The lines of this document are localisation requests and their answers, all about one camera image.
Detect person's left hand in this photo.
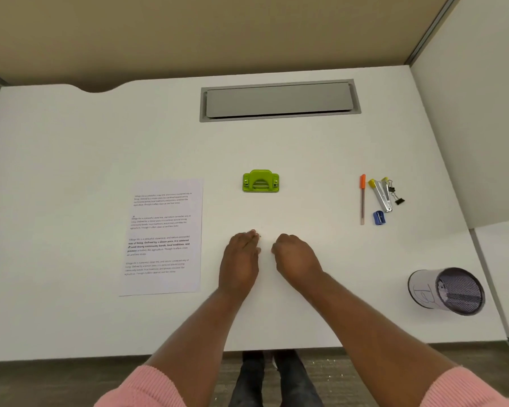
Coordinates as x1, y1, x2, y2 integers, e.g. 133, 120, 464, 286
217, 229, 262, 301

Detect person's right hand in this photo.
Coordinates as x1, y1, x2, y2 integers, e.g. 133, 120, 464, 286
271, 233, 325, 289

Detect printed white paper sheet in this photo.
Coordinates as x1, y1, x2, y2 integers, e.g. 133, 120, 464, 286
118, 178, 204, 297

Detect green hole punch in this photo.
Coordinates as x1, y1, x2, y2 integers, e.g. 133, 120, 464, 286
242, 169, 281, 193

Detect orange capped pen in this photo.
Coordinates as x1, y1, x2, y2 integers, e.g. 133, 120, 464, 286
359, 174, 367, 226

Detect silver stapler with yellow ends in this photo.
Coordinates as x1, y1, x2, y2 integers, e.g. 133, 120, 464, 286
368, 177, 394, 213

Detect person's right forearm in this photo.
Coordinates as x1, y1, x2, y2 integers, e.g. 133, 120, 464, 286
299, 271, 461, 407

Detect person's left forearm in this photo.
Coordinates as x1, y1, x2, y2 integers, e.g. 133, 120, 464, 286
144, 288, 247, 403

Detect person's left black shoe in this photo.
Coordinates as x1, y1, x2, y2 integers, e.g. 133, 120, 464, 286
241, 350, 266, 369

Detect person's black shoe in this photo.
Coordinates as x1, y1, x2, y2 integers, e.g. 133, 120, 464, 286
273, 349, 300, 369
241, 350, 266, 369

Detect person's right black shoe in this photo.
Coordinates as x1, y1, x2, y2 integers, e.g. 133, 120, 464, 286
273, 349, 300, 369

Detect mesh cup with white label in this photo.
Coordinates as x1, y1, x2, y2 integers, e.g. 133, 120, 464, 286
407, 267, 486, 317

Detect dark grey trousers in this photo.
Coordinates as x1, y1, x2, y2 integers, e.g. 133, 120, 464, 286
228, 360, 325, 407

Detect pink knit sweater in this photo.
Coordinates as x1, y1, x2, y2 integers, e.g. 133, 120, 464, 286
94, 365, 509, 407

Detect neighbouring white desk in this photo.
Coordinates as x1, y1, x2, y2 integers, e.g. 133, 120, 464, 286
471, 219, 509, 340

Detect wide beige partition panel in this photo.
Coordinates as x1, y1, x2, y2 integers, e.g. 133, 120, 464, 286
0, 0, 455, 94

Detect grey desk cable cover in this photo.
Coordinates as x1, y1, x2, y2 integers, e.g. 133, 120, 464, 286
199, 79, 362, 123

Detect grey metal partition post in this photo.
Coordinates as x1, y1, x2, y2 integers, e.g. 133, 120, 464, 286
403, 0, 469, 67

